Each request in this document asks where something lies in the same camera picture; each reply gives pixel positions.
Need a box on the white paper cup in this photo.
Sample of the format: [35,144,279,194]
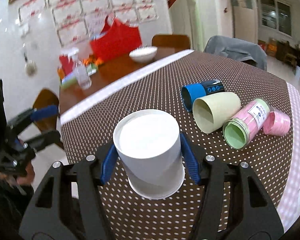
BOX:
[113,109,185,200]

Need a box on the pink ribbed cup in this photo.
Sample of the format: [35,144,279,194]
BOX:
[263,108,291,137]

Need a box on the cream yellow cup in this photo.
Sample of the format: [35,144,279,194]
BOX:
[192,92,241,134]

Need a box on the blue black cup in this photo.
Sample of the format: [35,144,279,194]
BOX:
[181,79,225,113]

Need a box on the person's left hand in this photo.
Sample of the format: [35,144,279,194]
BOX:
[0,160,36,186]

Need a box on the wooden chair at left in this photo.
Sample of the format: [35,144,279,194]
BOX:
[32,88,65,151]

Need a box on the wooden chair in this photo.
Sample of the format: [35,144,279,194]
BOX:
[152,34,191,50]
[32,88,65,151]

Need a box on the clear spray bottle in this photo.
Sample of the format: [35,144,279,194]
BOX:
[59,47,91,90]

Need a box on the pink green jar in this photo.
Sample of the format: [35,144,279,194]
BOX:
[223,97,271,150]

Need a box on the brown polka dot tablecloth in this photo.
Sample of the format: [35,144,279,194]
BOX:
[60,51,300,239]

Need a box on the red felt bag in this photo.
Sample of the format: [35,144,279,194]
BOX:
[90,16,142,62]

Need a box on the white ceramic bowl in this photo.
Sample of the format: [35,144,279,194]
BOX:
[129,46,158,63]

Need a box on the white waste bin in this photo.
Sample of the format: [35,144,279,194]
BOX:
[295,66,300,80]

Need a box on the chair with grey cover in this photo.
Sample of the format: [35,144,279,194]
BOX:
[204,35,267,71]

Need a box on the wooden chair back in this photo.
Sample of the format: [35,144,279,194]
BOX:
[152,34,191,50]

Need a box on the window with dark panes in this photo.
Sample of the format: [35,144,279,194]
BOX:
[260,0,292,36]

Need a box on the white refrigerator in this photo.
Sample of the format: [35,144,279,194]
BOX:
[231,0,258,44]

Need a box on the green door curtain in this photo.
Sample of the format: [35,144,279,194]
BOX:
[186,0,204,51]

